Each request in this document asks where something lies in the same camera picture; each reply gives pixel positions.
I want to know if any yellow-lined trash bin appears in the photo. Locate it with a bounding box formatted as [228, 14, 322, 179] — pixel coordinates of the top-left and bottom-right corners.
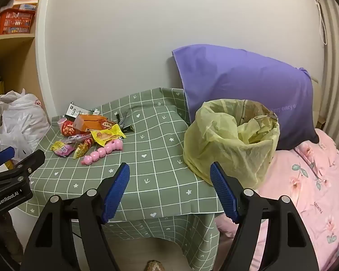
[183, 99, 281, 189]

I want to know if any small yellow wrapper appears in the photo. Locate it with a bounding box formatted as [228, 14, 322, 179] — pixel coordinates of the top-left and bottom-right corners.
[51, 141, 67, 153]

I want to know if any white plastic bag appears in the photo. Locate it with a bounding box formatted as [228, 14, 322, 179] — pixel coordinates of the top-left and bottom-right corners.
[0, 89, 51, 159]

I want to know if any orange white tissue pack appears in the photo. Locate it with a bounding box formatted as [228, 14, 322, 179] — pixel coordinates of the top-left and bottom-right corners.
[13, 0, 38, 10]

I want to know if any orange snack bag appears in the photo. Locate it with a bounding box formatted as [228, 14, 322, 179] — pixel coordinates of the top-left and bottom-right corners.
[73, 114, 117, 133]

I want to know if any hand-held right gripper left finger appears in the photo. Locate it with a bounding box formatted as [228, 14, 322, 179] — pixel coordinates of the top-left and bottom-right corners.
[20, 162, 130, 271]

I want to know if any white hanging cord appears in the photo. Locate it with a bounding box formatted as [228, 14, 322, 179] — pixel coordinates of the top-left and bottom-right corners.
[313, 0, 327, 46]

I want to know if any red yellow wrapper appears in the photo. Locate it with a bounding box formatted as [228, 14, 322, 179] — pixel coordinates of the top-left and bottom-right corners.
[73, 139, 95, 159]

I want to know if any orange plastic basket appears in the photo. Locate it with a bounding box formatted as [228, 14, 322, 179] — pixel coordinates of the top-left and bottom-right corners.
[0, 8, 36, 37]

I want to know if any red snack packet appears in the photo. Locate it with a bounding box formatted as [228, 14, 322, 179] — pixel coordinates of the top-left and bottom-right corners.
[61, 120, 84, 137]

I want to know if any beige striped curtain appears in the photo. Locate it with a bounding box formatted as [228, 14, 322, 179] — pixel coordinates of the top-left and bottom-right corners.
[316, 0, 339, 159]

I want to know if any pink wrapper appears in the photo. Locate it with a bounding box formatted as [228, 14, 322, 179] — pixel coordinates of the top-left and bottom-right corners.
[58, 144, 75, 157]

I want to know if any wooden shelf unit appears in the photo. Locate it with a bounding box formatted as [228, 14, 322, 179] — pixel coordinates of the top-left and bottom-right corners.
[0, 0, 50, 125]

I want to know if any purple pillow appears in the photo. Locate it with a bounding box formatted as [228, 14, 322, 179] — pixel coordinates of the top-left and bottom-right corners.
[172, 44, 320, 151]

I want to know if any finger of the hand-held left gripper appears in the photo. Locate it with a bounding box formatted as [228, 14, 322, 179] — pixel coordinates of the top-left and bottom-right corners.
[0, 146, 15, 173]
[0, 150, 46, 182]

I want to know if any yellow snack packet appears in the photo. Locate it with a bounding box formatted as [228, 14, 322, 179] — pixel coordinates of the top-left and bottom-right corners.
[90, 124, 127, 147]

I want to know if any pink floral blanket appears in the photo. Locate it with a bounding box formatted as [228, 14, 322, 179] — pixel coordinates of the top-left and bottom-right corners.
[215, 128, 339, 271]

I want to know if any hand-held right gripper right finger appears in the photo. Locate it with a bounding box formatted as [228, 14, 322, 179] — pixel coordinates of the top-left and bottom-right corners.
[210, 161, 320, 271]

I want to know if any green checked tablecloth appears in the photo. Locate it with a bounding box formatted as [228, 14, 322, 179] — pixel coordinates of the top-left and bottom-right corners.
[18, 87, 225, 269]

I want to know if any pink beaded toy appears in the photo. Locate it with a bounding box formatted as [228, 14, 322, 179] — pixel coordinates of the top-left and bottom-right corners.
[81, 139, 123, 166]

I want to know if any patterned slipper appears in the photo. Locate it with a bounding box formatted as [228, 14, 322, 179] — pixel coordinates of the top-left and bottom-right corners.
[144, 260, 166, 271]

